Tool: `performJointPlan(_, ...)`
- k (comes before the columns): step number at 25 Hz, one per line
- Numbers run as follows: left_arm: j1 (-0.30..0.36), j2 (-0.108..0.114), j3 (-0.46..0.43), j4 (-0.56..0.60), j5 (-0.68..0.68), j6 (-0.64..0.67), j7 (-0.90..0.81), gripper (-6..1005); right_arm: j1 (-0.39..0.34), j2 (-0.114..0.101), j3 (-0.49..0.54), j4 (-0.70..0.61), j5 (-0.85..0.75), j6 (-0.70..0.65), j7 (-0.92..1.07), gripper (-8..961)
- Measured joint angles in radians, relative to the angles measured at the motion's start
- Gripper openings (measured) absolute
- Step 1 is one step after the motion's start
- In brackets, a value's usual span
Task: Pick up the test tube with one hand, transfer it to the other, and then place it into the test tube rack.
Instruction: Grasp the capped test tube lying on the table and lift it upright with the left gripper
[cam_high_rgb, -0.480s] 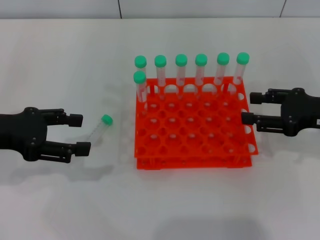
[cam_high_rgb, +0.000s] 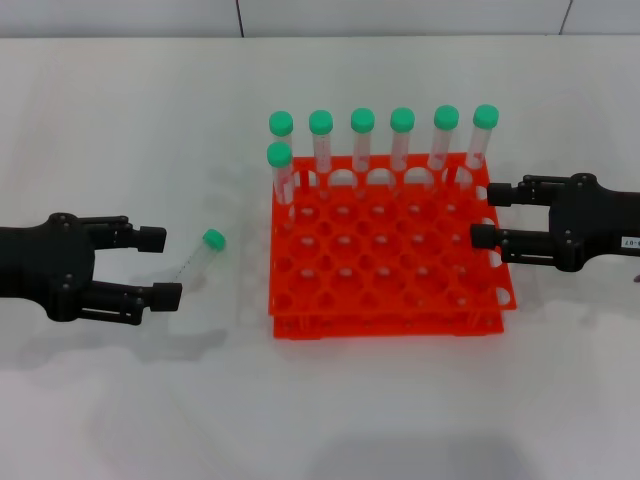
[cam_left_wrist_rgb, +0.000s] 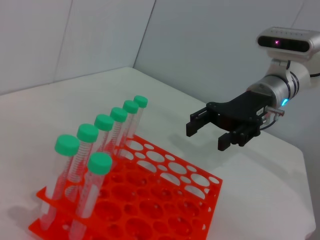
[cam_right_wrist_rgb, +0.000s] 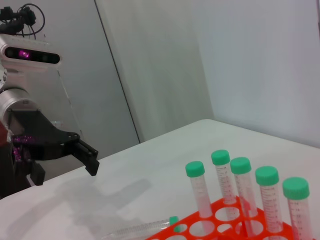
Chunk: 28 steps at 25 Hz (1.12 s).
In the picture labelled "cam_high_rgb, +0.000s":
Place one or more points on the orange test tube rack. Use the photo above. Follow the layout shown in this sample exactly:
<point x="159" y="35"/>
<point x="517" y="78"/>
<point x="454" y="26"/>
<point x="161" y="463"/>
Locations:
<point x="390" y="300"/>

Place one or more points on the green-capped test tube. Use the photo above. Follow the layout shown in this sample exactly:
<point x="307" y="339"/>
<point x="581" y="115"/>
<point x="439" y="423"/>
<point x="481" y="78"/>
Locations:
<point x="402" y="120"/>
<point x="214" y="239"/>
<point x="320" y="121"/>
<point x="279" y="155"/>
<point x="446" y="117"/>
<point x="363" y="120"/>
<point x="486" y="116"/>
<point x="281" y="123"/>

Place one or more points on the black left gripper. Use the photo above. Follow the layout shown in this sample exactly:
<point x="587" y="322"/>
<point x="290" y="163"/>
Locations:
<point x="45" y="260"/>

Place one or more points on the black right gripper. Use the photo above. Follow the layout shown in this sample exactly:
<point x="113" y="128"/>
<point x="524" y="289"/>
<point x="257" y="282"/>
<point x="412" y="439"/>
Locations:
<point x="595" y="220"/>

